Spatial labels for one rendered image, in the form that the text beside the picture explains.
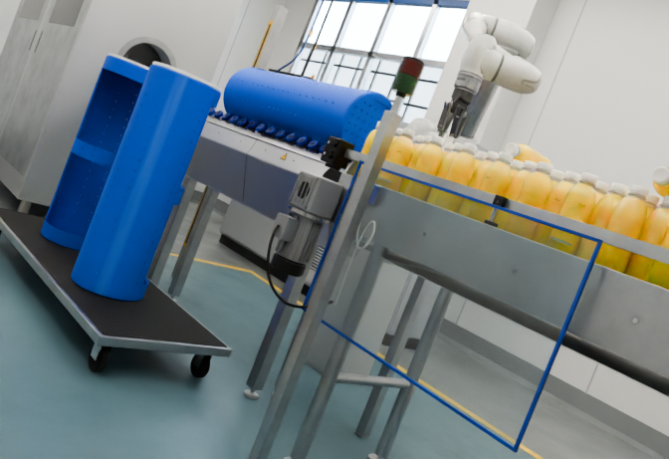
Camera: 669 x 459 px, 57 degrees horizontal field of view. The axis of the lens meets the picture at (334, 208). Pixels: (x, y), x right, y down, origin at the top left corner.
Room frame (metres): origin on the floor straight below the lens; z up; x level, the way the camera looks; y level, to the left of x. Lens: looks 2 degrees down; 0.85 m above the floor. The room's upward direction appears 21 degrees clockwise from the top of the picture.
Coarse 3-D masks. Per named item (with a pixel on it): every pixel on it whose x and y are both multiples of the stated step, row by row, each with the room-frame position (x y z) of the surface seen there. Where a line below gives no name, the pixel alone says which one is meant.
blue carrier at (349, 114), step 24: (240, 72) 2.86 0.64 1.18; (264, 72) 2.77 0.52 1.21; (240, 96) 2.75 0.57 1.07; (264, 96) 2.62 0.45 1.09; (288, 96) 2.50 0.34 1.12; (312, 96) 2.40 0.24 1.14; (336, 96) 2.31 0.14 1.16; (360, 96) 2.25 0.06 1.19; (384, 96) 2.33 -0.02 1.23; (264, 120) 2.63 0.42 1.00; (288, 120) 2.48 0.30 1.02; (312, 120) 2.36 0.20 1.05; (336, 120) 2.25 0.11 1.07; (360, 120) 2.28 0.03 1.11; (360, 144) 2.31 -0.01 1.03
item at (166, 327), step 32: (0, 224) 2.75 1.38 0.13; (32, 224) 2.91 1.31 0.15; (32, 256) 2.42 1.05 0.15; (64, 256) 2.58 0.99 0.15; (64, 288) 2.19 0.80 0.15; (96, 320) 2.00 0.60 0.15; (128, 320) 2.12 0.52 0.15; (160, 320) 2.25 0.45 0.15; (192, 320) 2.40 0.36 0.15; (96, 352) 1.96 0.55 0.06; (192, 352) 2.13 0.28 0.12; (224, 352) 2.23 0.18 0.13
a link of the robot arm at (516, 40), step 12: (504, 24) 2.65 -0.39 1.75; (516, 24) 2.68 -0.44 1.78; (504, 36) 2.65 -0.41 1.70; (516, 36) 2.65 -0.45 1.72; (528, 36) 2.66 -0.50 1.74; (504, 48) 2.67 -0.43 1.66; (516, 48) 2.66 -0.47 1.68; (528, 48) 2.66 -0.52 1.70; (492, 84) 2.78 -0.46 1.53; (480, 96) 2.82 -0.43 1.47; (492, 96) 2.82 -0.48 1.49; (468, 108) 2.87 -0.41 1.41; (480, 108) 2.84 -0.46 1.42; (468, 120) 2.88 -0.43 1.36; (480, 120) 2.89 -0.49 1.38; (468, 132) 2.91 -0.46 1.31
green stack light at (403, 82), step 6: (396, 78) 1.73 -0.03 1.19; (402, 78) 1.72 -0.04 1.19; (408, 78) 1.71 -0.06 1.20; (414, 78) 1.72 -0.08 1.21; (396, 84) 1.72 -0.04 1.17; (402, 84) 1.72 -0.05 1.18; (408, 84) 1.72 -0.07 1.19; (414, 84) 1.73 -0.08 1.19; (396, 90) 1.73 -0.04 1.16; (402, 90) 1.71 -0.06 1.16; (408, 90) 1.72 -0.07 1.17; (414, 90) 1.74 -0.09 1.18; (408, 96) 1.75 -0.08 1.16
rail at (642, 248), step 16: (384, 160) 1.93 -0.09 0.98; (416, 176) 1.82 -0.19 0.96; (432, 176) 1.78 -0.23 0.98; (464, 192) 1.69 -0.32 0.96; (480, 192) 1.65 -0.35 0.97; (512, 208) 1.57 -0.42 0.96; (528, 208) 1.54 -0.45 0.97; (560, 224) 1.47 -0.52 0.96; (576, 224) 1.44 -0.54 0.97; (608, 240) 1.38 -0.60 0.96; (624, 240) 1.36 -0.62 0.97; (656, 256) 1.30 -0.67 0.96
